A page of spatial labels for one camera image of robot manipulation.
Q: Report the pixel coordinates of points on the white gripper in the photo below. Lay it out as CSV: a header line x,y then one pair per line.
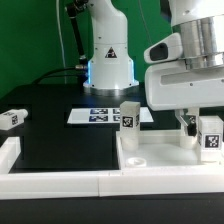
x,y
170,86

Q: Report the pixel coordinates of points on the white square table top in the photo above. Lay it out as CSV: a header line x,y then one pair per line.
x,y
160,148

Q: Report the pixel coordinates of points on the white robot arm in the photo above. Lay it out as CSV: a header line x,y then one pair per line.
x,y
110,70

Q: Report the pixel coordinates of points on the white marker sheet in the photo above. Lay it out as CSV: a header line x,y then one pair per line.
x,y
94,115

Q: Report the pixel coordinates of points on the white U-shaped fence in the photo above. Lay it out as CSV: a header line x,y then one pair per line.
x,y
171,180

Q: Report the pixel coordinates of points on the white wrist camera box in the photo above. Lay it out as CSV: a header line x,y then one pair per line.
x,y
167,50

